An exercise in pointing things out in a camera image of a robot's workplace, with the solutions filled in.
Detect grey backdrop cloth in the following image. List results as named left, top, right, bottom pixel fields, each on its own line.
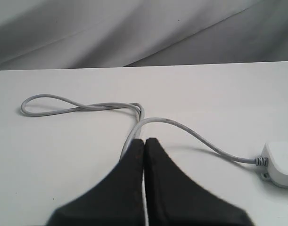
left=0, top=0, right=288, bottom=70

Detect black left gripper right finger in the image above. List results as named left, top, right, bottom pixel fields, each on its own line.
left=144, top=138, right=253, bottom=226

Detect white power strip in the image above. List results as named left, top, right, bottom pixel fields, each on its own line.
left=261, top=142, right=288, bottom=189

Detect grey power strip cable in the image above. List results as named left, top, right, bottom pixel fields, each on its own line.
left=21, top=94, right=268, bottom=167

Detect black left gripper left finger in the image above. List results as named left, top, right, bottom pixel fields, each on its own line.
left=48, top=139, right=145, bottom=226

